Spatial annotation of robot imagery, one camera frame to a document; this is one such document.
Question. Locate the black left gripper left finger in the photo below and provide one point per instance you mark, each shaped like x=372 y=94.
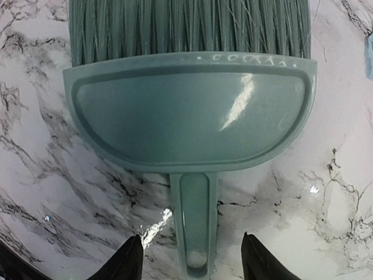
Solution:
x=125 y=264

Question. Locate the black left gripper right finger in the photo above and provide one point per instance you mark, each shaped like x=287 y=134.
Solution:
x=261 y=264

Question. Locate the green hand brush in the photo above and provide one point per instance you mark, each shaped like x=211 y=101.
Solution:
x=190 y=89

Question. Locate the light blue paper scrap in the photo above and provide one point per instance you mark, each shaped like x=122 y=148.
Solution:
x=369 y=48

